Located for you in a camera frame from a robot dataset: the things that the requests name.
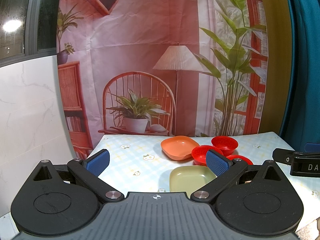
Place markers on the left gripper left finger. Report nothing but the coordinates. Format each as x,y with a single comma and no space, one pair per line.
86,174

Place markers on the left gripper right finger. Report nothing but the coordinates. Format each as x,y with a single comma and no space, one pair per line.
228,173

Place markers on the red bowl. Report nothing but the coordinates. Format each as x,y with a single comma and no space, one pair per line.
199,153
233,157
226,144

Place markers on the green square plate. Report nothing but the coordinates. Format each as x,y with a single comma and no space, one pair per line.
189,179

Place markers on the orange square plate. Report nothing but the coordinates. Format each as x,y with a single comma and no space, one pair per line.
178,148

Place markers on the person's right hand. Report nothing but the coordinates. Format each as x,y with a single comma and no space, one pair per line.
318,225

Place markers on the teal curtain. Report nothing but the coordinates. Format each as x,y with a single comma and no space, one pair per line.
301,119

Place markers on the printed room backdrop cloth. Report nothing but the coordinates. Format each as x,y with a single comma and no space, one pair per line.
161,67

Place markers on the dark window with frame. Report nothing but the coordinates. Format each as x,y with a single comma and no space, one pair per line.
28,30

